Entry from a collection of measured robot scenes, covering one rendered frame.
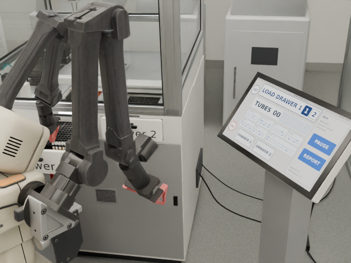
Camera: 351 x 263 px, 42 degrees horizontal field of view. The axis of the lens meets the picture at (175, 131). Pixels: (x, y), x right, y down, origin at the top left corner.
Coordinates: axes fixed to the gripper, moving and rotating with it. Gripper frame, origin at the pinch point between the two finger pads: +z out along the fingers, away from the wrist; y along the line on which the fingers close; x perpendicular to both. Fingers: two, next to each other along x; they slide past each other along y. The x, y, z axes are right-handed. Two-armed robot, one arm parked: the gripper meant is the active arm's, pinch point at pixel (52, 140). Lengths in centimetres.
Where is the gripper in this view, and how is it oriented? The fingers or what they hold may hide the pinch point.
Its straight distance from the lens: 202.5
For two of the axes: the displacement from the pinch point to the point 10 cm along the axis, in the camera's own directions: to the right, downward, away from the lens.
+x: 9.7, 1.1, -2.3
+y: -2.5, 5.8, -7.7
